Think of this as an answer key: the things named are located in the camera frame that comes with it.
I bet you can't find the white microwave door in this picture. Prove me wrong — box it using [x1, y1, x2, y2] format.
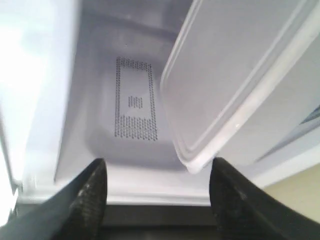
[14, 205, 219, 240]

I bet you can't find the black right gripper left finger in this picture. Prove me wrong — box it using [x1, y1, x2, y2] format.
[0, 158, 107, 240]

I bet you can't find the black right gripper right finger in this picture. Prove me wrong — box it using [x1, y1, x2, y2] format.
[209, 157, 320, 240]

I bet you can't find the white lidded plastic container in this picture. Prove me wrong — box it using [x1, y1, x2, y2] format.
[160, 0, 320, 174]

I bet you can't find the white Midea microwave oven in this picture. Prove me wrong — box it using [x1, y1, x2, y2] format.
[0, 0, 320, 206]

